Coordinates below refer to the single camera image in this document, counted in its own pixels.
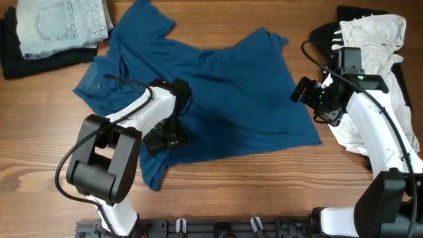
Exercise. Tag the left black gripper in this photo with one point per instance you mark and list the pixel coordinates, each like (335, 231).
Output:
(178, 139)

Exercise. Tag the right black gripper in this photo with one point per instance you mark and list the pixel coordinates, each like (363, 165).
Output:
(332, 116)

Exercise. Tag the dark blue polo shirt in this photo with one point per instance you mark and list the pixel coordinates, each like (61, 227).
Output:
(241, 94)

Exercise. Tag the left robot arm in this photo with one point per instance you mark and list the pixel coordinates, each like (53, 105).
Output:
(102, 164)

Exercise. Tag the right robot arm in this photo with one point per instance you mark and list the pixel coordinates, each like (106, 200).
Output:
(392, 204)

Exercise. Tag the black garment under white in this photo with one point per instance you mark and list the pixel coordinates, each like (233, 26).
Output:
(323, 36)

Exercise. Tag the white crumpled garment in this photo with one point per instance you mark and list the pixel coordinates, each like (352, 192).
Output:
(379, 37)

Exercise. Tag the light blue denim jeans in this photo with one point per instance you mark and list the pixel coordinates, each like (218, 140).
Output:
(46, 27)

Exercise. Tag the black folded garment left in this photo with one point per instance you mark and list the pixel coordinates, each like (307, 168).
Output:
(15, 66)

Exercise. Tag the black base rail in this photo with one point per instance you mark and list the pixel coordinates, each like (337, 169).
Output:
(278, 228)

